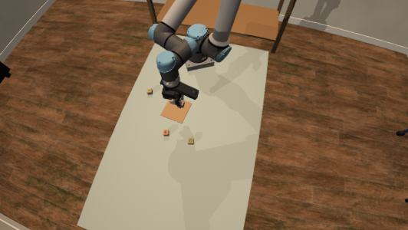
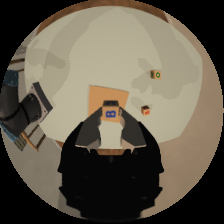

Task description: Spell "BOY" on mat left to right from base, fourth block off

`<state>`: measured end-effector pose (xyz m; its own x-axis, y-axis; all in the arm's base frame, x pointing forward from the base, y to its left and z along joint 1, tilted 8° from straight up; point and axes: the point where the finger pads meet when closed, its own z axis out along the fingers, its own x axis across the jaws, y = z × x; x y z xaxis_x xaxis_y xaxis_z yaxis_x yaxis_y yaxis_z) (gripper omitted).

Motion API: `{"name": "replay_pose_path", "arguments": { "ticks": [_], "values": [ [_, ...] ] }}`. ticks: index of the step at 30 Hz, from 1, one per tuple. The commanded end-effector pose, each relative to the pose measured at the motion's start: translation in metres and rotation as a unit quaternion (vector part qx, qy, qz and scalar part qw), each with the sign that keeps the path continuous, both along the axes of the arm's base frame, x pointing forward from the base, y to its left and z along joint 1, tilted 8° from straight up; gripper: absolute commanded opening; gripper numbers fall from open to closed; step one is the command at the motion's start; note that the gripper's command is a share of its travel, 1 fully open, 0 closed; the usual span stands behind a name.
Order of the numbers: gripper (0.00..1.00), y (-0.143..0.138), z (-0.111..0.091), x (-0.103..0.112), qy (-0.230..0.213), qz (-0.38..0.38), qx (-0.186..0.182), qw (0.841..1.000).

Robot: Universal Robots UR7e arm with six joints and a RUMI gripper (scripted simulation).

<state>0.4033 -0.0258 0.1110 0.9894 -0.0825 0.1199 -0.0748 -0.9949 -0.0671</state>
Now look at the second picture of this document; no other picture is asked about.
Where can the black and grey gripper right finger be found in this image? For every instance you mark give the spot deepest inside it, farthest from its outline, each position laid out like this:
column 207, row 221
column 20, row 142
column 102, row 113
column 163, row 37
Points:
column 135, row 136

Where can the orange flat mat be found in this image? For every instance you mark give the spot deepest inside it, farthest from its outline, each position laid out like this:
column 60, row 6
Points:
column 98, row 94

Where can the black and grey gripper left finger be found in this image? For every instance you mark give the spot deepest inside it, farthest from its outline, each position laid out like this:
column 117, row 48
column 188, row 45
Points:
column 84, row 137

